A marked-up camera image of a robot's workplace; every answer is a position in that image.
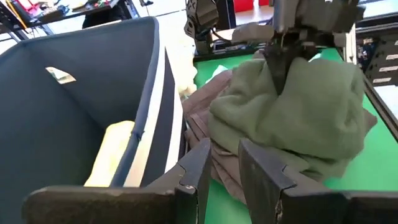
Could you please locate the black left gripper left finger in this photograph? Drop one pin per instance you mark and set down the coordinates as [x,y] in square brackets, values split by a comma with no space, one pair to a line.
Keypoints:
[192,174]

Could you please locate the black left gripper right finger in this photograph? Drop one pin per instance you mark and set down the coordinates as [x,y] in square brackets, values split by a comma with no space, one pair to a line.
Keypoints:
[264,180]

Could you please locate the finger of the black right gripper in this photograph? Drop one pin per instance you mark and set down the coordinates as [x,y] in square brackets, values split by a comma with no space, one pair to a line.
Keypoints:
[276,68]
[295,54]

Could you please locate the dark green garment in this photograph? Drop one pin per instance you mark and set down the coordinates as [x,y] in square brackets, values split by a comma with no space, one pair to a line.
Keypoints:
[311,118]

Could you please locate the black garment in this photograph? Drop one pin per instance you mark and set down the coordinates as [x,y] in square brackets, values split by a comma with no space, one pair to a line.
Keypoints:
[202,102]

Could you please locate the yellow garment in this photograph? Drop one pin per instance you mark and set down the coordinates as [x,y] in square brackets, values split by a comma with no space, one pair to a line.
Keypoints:
[112,152]

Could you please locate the navy white striped laundry basket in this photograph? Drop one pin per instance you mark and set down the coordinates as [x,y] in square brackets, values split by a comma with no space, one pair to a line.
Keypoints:
[46,124]

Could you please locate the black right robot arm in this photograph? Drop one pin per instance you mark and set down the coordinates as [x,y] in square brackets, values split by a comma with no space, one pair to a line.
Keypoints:
[202,18]

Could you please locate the red storage bins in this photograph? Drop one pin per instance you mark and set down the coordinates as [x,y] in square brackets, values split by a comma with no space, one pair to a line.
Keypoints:
[245,4]

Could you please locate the black cabinet with white labels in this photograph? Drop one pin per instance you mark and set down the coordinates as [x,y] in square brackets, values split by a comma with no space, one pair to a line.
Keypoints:
[384,59]

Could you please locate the cream folded garment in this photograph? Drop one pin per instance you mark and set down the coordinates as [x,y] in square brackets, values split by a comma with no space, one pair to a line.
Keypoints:
[188,77]

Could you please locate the cluttered dark workbench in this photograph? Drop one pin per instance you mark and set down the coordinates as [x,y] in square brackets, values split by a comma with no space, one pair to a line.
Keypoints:
[62,9]

